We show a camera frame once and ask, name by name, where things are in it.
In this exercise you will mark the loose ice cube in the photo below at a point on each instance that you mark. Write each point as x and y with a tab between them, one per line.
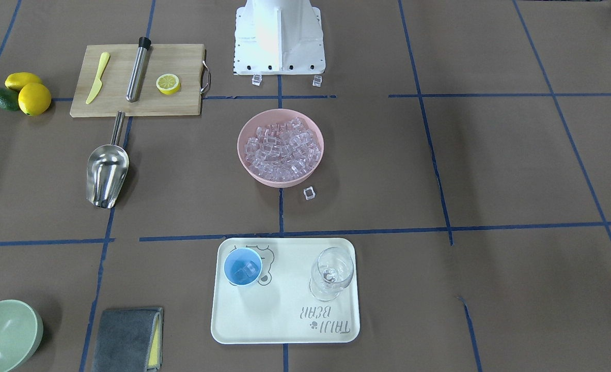
256	80
309	193
317	80

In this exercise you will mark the pink bowl of ice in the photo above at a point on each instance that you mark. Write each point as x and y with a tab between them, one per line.
280	147

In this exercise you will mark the light blue plastic cup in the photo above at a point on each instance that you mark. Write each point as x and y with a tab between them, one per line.
242	266

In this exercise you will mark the clear wine glass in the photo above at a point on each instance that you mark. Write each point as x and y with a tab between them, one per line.
331	273

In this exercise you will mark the cream bear serving tray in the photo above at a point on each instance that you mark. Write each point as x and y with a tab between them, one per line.
279	307

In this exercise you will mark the wooden cutting board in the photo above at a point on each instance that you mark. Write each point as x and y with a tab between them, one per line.
183	60

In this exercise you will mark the half lemon slice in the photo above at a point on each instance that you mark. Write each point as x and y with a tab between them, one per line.
168	83

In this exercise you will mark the steel rod with black cap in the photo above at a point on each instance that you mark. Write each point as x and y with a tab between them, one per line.
139	69

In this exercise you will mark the grey folded cloth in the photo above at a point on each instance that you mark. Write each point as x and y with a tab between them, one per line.
129	339

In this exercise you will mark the yellow plastic knife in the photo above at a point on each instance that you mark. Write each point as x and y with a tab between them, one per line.
97	80

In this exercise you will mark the yellow lemon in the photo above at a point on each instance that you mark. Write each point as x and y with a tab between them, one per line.
34	99
17	81

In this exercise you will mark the green avocado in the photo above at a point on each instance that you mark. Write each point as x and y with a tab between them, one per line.
9	99

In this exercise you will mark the light green bowl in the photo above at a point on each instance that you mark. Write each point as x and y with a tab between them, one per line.
21	331

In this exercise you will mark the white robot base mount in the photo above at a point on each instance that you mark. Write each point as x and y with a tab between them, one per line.
278	38

